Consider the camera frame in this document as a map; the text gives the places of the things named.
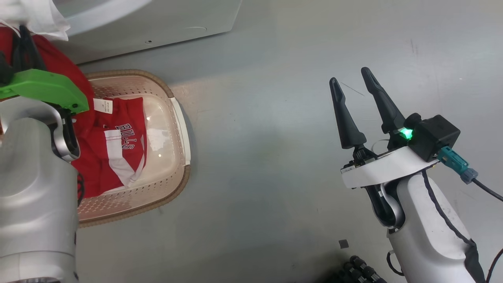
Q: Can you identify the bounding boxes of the teal plug right camera cable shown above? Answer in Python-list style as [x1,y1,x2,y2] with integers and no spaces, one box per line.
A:
[437,146,503,202]

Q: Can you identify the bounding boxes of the white washing machine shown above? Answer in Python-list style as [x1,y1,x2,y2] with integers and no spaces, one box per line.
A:
[51,0,243,65]

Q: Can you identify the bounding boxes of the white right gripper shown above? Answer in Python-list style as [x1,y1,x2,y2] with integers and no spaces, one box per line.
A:
[329,67,439,189]

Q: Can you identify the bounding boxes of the white cloth garment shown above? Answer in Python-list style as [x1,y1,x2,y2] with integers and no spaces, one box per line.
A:
[0,0,71,42]

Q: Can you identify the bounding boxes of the black corrugated cable bundle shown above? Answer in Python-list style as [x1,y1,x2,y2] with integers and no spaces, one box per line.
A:
[326,255,387,283]

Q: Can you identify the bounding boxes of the cream perforated laundry basket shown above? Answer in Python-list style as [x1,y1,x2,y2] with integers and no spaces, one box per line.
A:
[77,70,192,228]

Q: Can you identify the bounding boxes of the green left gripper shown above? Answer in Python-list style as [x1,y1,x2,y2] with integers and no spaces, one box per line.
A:
[0,25,90,114]

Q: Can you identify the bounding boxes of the red white basketball jersey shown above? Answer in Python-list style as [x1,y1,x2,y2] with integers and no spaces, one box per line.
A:
[0,28,148,199]

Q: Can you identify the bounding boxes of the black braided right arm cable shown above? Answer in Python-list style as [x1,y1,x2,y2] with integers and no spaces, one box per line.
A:
[421,170,478,247]

